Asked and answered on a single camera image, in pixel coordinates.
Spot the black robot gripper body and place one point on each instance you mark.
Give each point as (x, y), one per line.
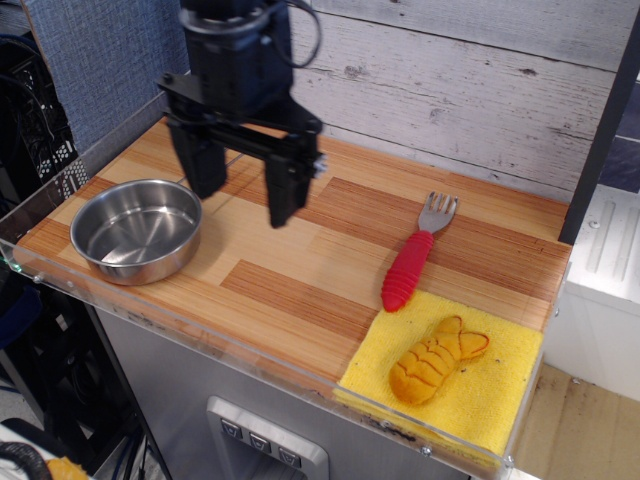
(241, 74)

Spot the dark vertical post right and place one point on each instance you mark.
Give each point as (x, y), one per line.
(613, 112)

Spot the stainless steel pan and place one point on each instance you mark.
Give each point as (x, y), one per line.
(138, 232)

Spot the white ridged appliance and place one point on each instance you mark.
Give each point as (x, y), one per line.
(593, 333)

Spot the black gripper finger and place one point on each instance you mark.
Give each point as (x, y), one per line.
(289, 169)
(201, 158)

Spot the orange object bottom left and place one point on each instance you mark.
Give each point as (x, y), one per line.
(65, 469)

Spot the red handled metal fork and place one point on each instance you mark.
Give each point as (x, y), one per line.
(402, 278)

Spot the orange plush bread toy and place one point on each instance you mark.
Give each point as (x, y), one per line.
(422, 369)

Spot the silver dispenser panel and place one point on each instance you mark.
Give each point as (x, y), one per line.
(251, 447)

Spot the yellow cloth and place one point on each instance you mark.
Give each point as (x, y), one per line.
(472, 415)

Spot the clear acrylic table guard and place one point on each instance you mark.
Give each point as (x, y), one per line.
(268, 319)

